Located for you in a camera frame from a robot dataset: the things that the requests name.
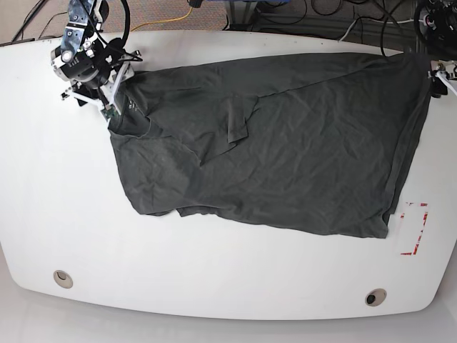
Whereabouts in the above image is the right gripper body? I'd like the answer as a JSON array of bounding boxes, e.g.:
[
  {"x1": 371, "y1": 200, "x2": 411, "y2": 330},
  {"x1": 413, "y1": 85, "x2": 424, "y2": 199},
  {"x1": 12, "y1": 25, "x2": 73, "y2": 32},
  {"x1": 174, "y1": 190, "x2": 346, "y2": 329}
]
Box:
[{"x1": 76, "y1": 71, "x2": 111, "y2": 99}]

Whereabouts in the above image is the dark grey t-shirt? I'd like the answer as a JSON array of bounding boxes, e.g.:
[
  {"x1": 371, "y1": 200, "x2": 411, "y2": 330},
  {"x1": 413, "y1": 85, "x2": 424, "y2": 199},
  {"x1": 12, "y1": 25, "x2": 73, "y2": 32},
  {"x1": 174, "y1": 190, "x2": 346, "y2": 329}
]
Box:
[{"x1": 108, "y1": 53, "x2": 431, "y2": 239}]

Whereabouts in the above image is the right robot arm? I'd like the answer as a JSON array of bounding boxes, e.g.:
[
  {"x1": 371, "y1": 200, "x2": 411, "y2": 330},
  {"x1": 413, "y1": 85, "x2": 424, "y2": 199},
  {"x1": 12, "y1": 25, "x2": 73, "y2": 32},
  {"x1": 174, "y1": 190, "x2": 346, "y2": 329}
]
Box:
[{"x1": 51, "y1": 0, "x2": 142, "y2": 111}]

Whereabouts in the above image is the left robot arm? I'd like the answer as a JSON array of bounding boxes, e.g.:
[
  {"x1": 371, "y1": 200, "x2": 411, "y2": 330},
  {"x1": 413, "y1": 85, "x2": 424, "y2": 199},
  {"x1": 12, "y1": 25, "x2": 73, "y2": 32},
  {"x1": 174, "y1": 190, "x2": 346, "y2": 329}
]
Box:
[{"x1": 411, "y1": 1, "x2": 456, "y2": 99}]

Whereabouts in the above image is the red tape rectangle marking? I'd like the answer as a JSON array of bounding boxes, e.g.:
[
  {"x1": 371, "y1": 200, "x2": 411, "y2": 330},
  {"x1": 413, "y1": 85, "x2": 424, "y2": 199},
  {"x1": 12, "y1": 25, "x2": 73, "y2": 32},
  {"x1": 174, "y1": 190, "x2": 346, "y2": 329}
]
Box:
[{"x1": 396, "y1": 202, "x2": 428, "y2": 256}]

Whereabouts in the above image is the white cable on floor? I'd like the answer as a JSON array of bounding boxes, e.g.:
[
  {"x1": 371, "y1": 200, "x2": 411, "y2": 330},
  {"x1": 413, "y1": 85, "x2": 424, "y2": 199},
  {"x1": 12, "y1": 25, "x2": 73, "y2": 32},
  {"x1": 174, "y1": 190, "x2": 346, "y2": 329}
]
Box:
[{"x1": 337, "y1": 15, "x2": 435, "y2": 43}]

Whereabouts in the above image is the yellow cable on floor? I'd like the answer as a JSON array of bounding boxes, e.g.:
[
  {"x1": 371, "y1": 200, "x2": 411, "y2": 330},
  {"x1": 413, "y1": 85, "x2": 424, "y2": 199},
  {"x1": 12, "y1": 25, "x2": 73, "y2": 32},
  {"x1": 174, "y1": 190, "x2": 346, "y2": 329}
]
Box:
[{"x1": 130, "y1": 5, "x2": 196, "y2": 32}]

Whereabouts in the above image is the left table cable grommet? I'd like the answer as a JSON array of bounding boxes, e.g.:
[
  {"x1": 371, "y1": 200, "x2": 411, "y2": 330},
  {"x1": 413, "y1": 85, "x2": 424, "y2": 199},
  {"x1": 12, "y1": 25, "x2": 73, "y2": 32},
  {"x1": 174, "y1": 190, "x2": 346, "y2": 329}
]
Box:
[{"x1": 53, "y1": 270, "x2": 74, "y2": 289}]

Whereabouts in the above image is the table cable grommet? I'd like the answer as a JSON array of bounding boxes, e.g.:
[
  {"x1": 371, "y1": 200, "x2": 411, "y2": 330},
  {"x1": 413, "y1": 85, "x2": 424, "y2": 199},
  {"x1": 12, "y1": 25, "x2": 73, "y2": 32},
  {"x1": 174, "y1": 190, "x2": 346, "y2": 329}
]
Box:
[
  {"x1": 365, "y1": 289, "x2": 387, "y2": 307},
  {"x1": 53, "y1": 270, "x2": 74, "y2": 289}
]

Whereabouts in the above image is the right table cable grommet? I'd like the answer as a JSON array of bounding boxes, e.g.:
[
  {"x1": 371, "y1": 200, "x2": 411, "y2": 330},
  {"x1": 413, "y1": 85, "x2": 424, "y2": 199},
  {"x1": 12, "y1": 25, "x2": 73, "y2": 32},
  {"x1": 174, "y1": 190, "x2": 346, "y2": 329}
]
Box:
[{"x1": 365, "y1": 289, "x2": 387, "y2": 307}]

